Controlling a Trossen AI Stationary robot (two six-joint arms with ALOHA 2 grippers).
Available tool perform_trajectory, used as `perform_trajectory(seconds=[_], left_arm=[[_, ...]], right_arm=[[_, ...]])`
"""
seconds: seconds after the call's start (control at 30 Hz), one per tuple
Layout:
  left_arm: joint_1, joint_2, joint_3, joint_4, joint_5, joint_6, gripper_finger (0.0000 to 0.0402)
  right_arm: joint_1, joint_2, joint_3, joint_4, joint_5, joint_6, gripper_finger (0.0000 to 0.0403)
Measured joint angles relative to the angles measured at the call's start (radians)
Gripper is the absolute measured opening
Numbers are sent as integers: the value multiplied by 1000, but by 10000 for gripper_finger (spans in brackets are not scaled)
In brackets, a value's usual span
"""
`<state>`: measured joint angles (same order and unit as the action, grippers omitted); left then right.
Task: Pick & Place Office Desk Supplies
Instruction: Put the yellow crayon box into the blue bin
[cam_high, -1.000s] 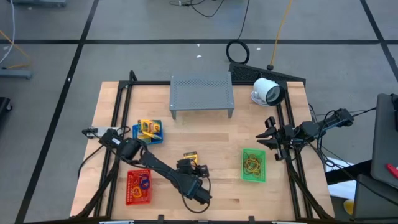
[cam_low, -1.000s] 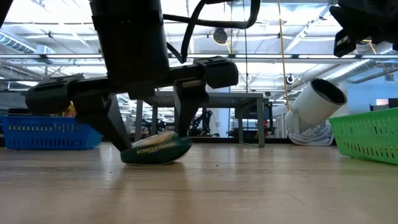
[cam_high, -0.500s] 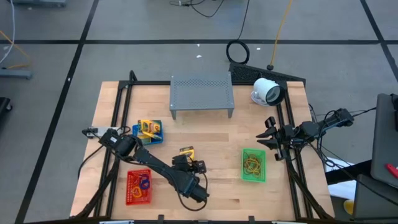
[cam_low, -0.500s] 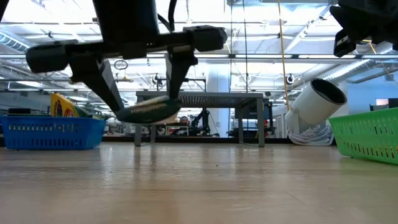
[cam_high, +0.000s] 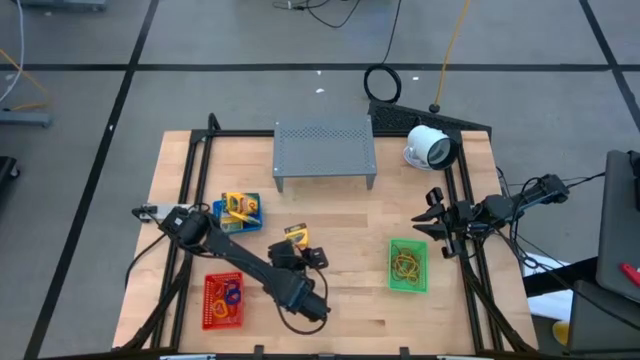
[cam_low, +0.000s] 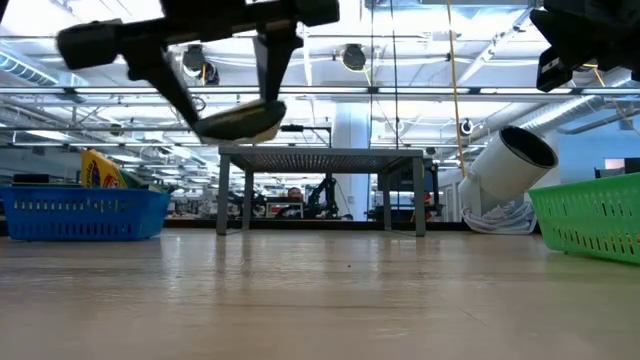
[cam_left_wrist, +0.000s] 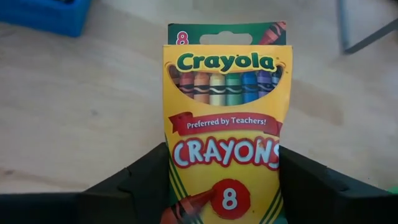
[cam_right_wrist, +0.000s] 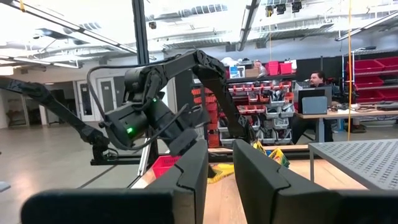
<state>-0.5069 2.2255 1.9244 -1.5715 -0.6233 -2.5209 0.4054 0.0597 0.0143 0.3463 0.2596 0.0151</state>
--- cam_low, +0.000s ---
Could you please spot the person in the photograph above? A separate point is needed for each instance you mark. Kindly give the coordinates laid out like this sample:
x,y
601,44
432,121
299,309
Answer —
x,y
295,192

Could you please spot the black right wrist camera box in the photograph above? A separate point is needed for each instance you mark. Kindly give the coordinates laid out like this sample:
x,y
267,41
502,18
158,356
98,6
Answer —
x,y
552,72

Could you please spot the black aluminium table frame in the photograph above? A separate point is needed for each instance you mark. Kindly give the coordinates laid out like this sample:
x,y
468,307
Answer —
x,y
325,225

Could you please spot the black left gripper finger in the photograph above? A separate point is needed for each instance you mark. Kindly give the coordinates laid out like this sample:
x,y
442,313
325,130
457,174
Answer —
x,y
160,70
275,55

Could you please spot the blue plastic basket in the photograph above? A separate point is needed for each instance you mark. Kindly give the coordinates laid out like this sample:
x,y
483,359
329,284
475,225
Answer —
x,y
85,197

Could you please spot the black computer monitor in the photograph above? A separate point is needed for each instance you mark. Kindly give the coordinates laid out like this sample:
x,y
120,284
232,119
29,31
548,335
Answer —
x,y
30,178
632,167

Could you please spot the silver ventilation duct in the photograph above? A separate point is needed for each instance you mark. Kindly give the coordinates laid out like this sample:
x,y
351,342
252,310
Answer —
x,y
575,112

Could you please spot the grey perforated metal shelf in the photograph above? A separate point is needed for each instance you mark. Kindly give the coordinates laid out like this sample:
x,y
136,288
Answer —
x,y
320,160

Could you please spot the green plastic basket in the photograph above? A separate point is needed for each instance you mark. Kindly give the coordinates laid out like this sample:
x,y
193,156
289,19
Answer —
x,y
590,220

